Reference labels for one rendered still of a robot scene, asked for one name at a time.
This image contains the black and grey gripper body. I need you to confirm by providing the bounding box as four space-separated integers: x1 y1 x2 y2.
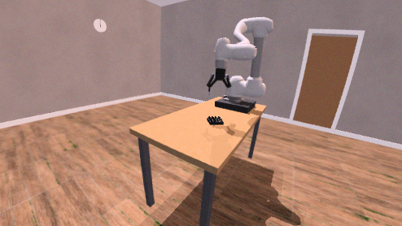
215 68 225 80

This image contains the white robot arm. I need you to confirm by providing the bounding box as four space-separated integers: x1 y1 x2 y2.
215 17 273 103

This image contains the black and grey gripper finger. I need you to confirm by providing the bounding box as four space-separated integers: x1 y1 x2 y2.
222 75 231 96
207 74 220 96

